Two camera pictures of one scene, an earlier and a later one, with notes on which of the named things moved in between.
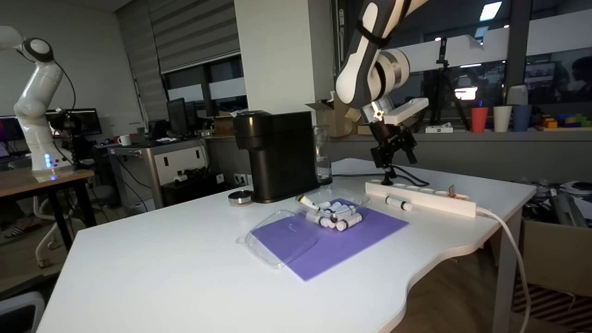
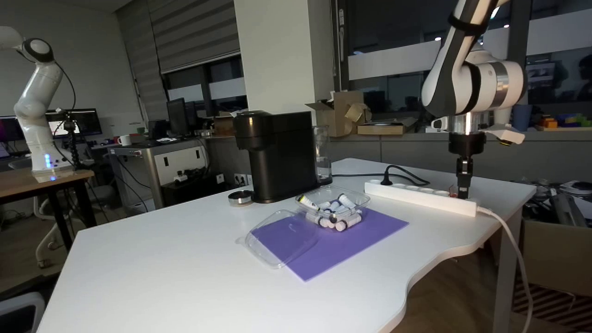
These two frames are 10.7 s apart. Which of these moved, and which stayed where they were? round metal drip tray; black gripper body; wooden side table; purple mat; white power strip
Moved: black gripper body
Stayed: round metal drip tray; purple mat; white power strip; wooden side table
